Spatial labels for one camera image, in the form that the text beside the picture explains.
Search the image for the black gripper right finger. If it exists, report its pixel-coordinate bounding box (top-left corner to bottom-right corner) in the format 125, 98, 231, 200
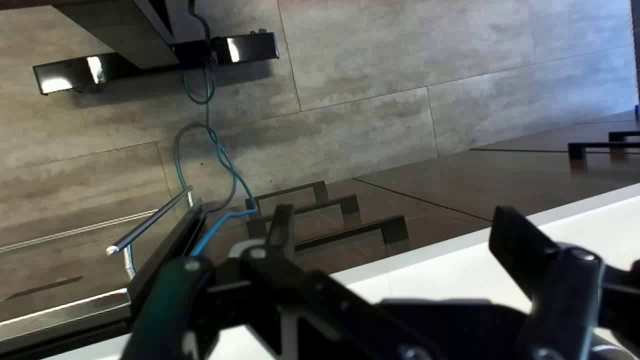
488, 204, 640, 360

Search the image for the blue cable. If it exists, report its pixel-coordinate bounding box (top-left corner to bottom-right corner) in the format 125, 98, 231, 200
174, 57, 261, 259

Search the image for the dark drawer handle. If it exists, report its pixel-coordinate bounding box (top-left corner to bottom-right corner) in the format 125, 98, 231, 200
246, 195, 363, 240
244, 179, 330, 213
607, 128, 640, 144
567, 139, 640, 163

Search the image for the silver bar drawer handle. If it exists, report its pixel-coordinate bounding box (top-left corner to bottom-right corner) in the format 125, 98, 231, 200
105, 186, 196, 278

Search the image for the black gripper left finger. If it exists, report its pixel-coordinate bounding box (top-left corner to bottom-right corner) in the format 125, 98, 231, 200
123, 202, 428, 360

